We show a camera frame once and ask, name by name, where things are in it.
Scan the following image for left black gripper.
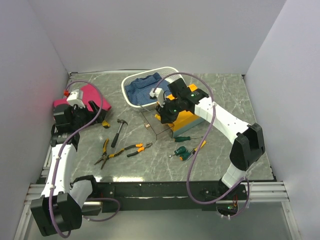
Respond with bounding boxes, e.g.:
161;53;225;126
69;100;108;130

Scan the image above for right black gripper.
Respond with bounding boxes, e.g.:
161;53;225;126
155;97;183;125

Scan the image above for dark green screwdriver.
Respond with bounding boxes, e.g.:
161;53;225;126
174;136;202;143

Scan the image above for yellow screwdriver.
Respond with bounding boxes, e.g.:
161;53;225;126
189;139;207;157

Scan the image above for green orange stubby screwdriver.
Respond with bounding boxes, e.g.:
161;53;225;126
179;150;194;161

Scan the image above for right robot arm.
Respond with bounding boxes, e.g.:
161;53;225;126
149;78;265;200

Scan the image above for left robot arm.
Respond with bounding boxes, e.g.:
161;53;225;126
30;100;106;238

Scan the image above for yellow drawer cabinet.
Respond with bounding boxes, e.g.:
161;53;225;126
166;111;204;138

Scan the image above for pink folded towel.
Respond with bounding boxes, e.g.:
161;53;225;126
53;84;112;111

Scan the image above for yellow black tape measure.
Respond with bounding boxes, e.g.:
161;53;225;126
101;120;110;129

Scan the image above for white plastic basket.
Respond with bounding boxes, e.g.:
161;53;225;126
121;66;182;112

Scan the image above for blue checkered shirt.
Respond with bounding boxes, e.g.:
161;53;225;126
124;72;162;106

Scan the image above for orange black combination pliers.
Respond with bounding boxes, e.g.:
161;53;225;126
107;142;153;160

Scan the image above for yellow needle nose pliers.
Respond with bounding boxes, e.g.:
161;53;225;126
94;138;109;170

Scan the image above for black base beam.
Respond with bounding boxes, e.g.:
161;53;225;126
81;181;247;216

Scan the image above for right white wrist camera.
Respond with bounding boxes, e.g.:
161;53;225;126
149;87;166;107

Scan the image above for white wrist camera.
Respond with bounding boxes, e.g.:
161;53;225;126
149;87;166;107
66;89;85;109

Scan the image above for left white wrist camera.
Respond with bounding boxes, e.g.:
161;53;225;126
66;89;85;109

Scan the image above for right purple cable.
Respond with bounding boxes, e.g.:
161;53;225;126
152;72;251;219

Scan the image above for purple cable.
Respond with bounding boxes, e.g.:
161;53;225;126
152;72;251;219
48;80;121;238

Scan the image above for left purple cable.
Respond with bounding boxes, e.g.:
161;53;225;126
48;80;121;238

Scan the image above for black handled hammer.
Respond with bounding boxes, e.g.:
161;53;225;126
111;119;128;148

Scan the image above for aluminium frame rail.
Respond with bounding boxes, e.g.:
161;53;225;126
23;182;290;206

